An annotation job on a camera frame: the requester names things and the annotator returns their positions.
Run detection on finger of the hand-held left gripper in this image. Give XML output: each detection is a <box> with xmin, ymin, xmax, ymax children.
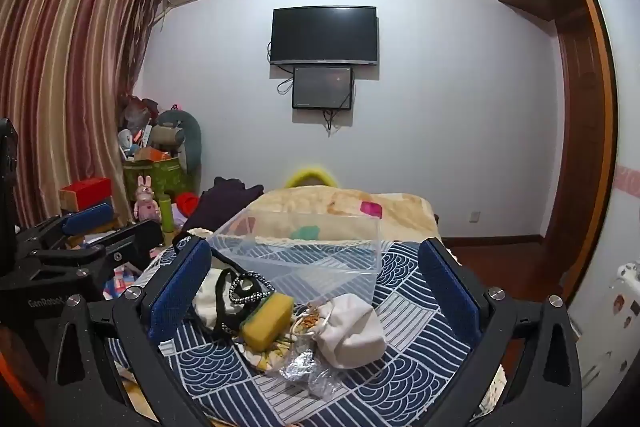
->
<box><xmin>35</xmin><ymin>219</ymin><xmax>165</xmax><ymax>303</ymax></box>
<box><xmin>15</xmin><ymin>202</ymin><xmax>117</xmax><ymax>253</ymax></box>

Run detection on beige fleece blanket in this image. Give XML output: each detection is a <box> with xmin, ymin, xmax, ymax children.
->
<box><xmin>244</xmin><ymin>183</ymin><xmax>447</xmax><ymax>254</ymax></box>

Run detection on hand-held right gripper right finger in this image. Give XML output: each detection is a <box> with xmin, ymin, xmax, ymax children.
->
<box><xmin>417</xmin><ymin>234</ymin><xmax>586</xmax><ymax>427</ymax></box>

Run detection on white cloth pouch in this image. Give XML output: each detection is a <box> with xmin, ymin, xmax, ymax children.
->
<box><xmin>315</xmin><ymin>293</ymin><xmax>389</xmax><ymax>371</ymax></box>

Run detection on white black bag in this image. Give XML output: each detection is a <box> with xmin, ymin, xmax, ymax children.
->
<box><xmin>192</xmin><ymin>266</ymin><xmax>251</xmax><ymax>334</ymax></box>

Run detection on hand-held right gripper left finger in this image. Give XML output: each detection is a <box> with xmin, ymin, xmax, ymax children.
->
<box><xmin>45</xmin><ymin>234</ymin><xmax>221</xmax><ymax>427</ymax></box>

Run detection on yellow curved object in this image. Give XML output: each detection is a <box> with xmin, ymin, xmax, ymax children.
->
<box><xmin>281</xmin><ymin>164</ymin><xmax>342</xmax><ymax>191</ymax></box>

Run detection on crumpled clear plastic wrapper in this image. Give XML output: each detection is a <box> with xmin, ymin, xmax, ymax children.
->
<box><xmin>276</xmin><ymin>341</ymin><xmax>347</xmax><ymax>402</ymax></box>

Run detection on blue wave-pattern cloth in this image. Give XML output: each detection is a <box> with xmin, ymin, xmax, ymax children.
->
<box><xmin>106</xmin><ymin>236</ymin><xmax>507</xmax><ymax>427</ymax></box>

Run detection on floral cloth piece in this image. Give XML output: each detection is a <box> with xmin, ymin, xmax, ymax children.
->
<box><xmin>237</xmin><ymin>336</ymin><xmax>297</xmax><ymax>376</ymax></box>

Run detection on dark purple garment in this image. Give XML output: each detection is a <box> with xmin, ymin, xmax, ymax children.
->
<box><xmin>179</xmin><ymin>176</ymin><xmax>266</xmax><ymax>234</ymax></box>

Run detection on pile of assorted clutter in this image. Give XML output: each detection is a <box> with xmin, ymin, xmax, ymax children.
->
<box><xmin>116</xmin><ymin>94</ymin><xmax>162</xmax><ymax>164</ymax></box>

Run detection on yellow sponge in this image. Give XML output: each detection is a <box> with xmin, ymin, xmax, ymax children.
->
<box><xmin>240</xmin><ymin>291</ymin><xmax>297</xmax><ymax>354</ymax></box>

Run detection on wooden door frame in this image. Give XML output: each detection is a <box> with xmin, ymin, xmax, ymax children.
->
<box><xmin>541</xmin><ymin>0</ymin><xmax>619</xmax><ymax>304</ymax></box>

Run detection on black beaded strap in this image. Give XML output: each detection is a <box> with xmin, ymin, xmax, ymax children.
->
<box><xmin>214</xmin><ymin>268</ymin><xmax>277</xmax><ymax>339</ymax></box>

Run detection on red box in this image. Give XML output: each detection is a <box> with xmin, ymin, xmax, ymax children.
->
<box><xmin>59</xmin><ymin>177</ymin><xmax>114</xmax><ymax>214</ymax></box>

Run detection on green patterned box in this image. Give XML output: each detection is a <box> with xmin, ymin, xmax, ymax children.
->
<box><xmin>122</xmin><ymin>156</ymin><xmax>194</xmax><ymax>204</ymax></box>

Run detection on white door with stickers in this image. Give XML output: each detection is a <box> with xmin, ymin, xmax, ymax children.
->
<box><xmin>564</xmin><ymin>0</ymin><xmax>640</xmax><ymax>410</ymax></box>

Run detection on green bottle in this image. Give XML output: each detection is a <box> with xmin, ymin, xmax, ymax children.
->
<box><xmin>158</xmin><ymin>194</ymin><xmax>176</xmax><ymax>234</ymax></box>

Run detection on black monitor cables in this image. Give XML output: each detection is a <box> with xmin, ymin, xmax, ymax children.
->
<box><xmin>321</xmin><ymin>107</ymin><xmax>352</xmax><ymax>136</ymax></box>

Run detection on large black wall television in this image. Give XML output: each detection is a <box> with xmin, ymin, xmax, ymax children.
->
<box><xmin>269</xmin><ymin>5</ymin><xmax>379</xmax><ymax>67</ymax></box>

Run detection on pink rabbit toy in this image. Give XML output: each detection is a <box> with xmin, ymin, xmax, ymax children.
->
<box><xmin>133</xmin><ymin>175</ymin><xmax>161</xmax><ymax>224</ymax></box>

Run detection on red knit hat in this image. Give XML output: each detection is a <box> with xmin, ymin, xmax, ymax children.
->
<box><xmin>174</xmin><ymin>191</ymin><xmax>202</xmax><ymax>219</ymax></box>

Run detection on clear plastic box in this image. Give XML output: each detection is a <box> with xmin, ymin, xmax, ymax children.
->
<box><xmin>206</xmin><ymin>207</ymin><xmax>397</xmax><ymax>309</ymax></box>

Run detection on small black wall monitor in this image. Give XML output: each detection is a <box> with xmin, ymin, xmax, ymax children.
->
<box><xmin>291</xmin><ymin>65</ymin><xmax>356</xmax><ymax>111</ymax></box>

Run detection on grey plush toy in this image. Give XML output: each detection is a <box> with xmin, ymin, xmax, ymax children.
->
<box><xmin>151</xmin><ymin>106</ymin><xmax>204</xmax><ymax>174</ymax></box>

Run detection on striped curtain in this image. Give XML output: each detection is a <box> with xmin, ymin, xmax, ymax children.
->
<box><xmin>0</xmin><ymin>0</ymin><xmax>157</xmax><ymax>230</ymax></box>

